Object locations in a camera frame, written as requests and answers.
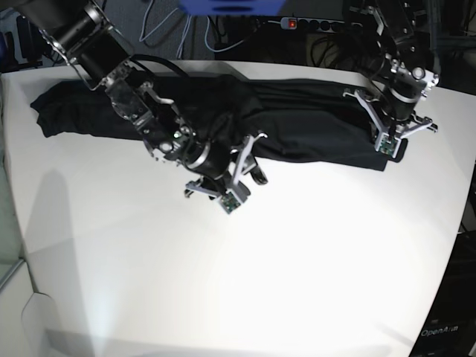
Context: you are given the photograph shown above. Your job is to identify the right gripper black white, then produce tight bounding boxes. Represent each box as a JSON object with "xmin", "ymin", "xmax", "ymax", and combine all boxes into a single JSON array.
[{"xmin": 183, "ymin": 132, "xmax": 268, "ymax": 202}]

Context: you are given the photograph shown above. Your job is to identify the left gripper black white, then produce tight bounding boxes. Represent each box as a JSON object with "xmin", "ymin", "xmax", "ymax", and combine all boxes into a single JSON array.
[{"xmin": 342, "ymin": 83, "xmax": 438, "ymax": 144}]

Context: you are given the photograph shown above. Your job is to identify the dark navy long-sleeve shirt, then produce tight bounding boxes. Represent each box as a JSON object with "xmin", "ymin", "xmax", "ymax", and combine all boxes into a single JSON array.
[{"xmin": 30, "ymin": 74, "xmax": 392, "ymax": 171}]

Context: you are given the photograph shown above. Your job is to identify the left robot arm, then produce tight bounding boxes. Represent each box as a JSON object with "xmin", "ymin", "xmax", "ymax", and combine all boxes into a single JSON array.
[{"xmin": 342, "ymin": 1, "xmax": 440, "ymax": 156}]

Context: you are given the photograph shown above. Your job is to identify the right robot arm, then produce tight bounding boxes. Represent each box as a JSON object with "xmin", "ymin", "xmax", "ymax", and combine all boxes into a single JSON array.
[{"xmin": 1, "ymin": 1, "xmax": 268, "ymax": 208}]

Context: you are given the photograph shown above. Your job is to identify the black OpenArm case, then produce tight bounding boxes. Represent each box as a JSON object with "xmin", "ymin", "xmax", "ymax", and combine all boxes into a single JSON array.
[{"xmin": 410, "ymin": 231, "xmax": 475, "ymax": 356}]

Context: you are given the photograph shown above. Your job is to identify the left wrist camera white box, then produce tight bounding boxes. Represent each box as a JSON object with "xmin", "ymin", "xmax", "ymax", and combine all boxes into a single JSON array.
[{"xmin": 374, "ymin": 132, "xmax": 402, "ymax": 158}]

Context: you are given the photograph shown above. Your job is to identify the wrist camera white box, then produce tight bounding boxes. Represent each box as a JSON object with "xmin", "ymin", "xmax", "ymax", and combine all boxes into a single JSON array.
[
  {"xmin": 219, "ymin": 189, "xmax": 251, "ymax": 214},
  {"xmin": 374, "ymin": 132, "xmax": 402, "ymax": 158}
]

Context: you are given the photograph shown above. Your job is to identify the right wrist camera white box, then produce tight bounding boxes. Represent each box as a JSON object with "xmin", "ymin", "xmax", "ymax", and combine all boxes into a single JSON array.
[{"xmin": 219, "ymin": 189, "xmax": 251, "ymax": 214}]

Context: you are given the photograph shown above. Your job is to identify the white power strip red switch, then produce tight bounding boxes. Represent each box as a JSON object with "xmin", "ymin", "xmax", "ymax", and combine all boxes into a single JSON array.
[{"xmin": 277, "ymin": 17, "xmax": 363, "ymax": 33}]

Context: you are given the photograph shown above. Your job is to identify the light grey cable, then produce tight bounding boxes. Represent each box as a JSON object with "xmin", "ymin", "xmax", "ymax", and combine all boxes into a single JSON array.
[{"xmin": 138, "ymin": 0, "xmax": 261, "ymax": 60}]

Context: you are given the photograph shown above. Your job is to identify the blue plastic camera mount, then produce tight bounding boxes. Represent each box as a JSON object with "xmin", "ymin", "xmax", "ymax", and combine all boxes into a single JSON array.
[{"xmin": 179, "ymin": 0, "xmax": 286, "ymax": 16}]

